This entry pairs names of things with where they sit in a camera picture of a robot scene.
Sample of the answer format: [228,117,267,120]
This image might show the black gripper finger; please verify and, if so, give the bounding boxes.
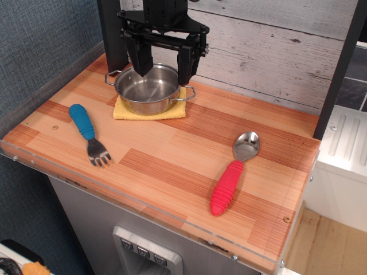
[177,46,200,86]
[124,36,153,77]

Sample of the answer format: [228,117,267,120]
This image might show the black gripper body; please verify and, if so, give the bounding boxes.
[118,1,209,57]

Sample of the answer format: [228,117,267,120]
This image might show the red handled metal spoon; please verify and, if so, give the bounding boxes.
[209,131,260,216]

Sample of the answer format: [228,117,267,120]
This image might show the stainless steel pot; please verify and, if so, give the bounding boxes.
[104,63,196,103]

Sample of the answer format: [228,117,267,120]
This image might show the yellow cloth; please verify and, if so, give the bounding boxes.
[113,87,187,120]

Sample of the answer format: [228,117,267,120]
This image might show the silver dispenser panel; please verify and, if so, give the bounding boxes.
[112,226,184,274]

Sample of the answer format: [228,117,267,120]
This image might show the white toy sink unit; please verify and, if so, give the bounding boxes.
[302,41,367,233]

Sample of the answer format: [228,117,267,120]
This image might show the orange black object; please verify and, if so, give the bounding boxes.
[1,258,51,275]

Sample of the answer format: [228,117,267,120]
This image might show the dark left post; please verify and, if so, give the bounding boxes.
[97,0,128,72]

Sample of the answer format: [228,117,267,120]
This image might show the dark post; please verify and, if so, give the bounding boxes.
[97,0,128,72]
[313,0,366,140]

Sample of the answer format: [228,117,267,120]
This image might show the blue handled metal fork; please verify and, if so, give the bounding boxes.
[69,104,111,167]

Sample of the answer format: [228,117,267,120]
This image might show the dark right post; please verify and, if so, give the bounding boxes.
[313,0,366,140]

